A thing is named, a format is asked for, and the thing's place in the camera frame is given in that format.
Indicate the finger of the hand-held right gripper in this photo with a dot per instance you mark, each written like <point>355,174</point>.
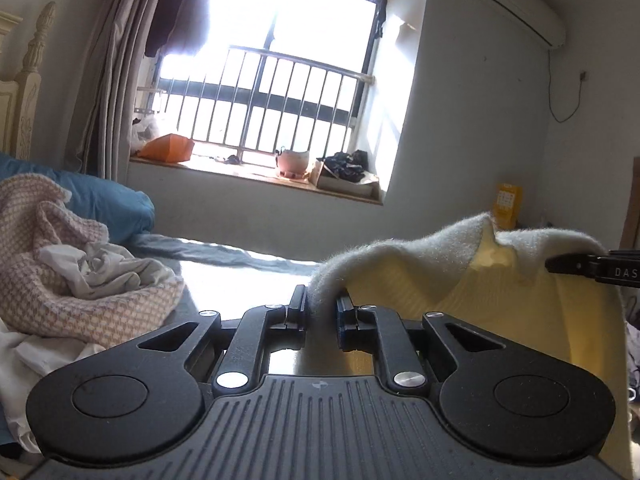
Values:
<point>570,264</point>

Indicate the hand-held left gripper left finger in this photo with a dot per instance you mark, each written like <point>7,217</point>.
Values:
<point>298,307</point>

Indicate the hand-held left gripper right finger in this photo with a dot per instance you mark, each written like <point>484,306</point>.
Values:
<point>342,321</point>

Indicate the cream knitted sweater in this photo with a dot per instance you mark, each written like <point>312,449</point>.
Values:
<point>520,305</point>

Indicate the yellow box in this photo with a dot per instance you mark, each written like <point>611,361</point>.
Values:
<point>507,205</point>

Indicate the bed with grey sheet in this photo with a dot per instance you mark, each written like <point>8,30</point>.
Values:
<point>225,255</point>

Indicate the cardboard box with dark items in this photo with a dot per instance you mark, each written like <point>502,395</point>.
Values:
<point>345,172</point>

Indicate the pink ceramic pot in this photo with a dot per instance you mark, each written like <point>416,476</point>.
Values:
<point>292,162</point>

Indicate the small dark object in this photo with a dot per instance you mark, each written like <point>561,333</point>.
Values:
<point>232,159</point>

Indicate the orange bag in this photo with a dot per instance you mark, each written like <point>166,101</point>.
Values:
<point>167,147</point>

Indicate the metal window railing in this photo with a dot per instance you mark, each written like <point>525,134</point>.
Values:
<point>280,100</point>

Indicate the blue pillow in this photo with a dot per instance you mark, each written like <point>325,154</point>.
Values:
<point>110,200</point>

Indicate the white plastic bag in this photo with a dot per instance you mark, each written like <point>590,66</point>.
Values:
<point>145,130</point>

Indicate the pink checked blanket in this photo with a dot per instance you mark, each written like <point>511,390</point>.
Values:
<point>45,305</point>

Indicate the white air conditioner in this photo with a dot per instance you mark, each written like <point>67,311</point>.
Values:
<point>525,7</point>

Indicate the large white cloth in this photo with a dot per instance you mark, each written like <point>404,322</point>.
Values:
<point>35,365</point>

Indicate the grey curtain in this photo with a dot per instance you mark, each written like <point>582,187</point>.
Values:
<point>117,70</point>

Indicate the small dark hanging cloth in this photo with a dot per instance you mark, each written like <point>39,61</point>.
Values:
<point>380,17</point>

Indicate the dark hanging garment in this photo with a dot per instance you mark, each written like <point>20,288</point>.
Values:
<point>182,5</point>

